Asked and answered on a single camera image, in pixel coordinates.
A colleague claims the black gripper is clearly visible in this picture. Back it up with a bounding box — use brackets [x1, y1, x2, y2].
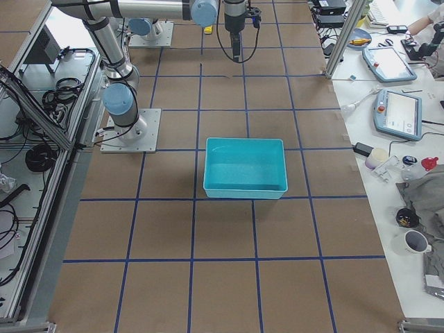
[223, 0, 260, 62]

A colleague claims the yellow beetle toy car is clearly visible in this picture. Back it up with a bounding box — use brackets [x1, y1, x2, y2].
[204, 26, 213, 35]

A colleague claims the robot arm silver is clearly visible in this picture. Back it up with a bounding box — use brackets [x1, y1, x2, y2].
[51, 1, 262, 107]

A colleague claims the blue plate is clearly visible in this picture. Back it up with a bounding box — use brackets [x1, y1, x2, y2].
[348, 28, 372, 49]

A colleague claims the teal plastic bin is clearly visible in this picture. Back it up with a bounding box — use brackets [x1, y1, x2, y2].
[203, 137, 288, 199]

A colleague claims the upper teach pendant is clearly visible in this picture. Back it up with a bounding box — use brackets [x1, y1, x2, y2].
[362, 46, 417, 83]

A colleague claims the teach pendant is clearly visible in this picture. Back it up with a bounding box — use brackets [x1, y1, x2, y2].
[373, 89, 422, 141]
[362, 46, 417, 83]

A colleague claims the black power adapter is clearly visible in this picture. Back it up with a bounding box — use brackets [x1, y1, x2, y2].
[352, 142, 374, 157]

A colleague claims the lower teach pendant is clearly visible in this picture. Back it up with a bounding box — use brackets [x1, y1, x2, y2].
[373, 89, 422, 141]

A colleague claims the grey cloth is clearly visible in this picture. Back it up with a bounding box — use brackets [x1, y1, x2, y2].
[396, 164, 443, 282]

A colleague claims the white mug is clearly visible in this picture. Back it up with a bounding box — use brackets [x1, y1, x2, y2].
[391, 230, 432, 255]

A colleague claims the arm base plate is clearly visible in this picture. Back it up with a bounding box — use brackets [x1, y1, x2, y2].
[128, 18, 173, 48]
[100, 108, 162, 153]

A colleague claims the aluminium frame post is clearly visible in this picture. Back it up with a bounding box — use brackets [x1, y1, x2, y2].
[325, 0, 367, 79]

